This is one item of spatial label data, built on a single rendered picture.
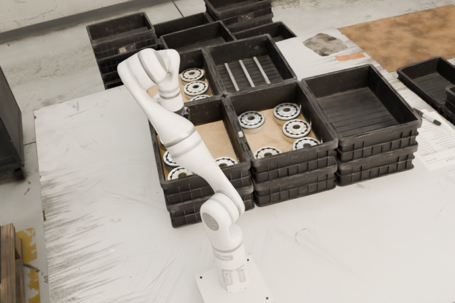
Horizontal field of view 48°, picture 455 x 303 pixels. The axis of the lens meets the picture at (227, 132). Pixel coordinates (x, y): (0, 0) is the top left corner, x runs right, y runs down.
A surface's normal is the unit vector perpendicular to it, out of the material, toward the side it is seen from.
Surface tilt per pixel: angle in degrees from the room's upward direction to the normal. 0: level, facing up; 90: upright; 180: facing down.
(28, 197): 0
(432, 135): 0
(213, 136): 0
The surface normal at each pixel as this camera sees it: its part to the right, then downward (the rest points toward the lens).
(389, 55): -0.11, -0.77
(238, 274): 0.20, 0.55
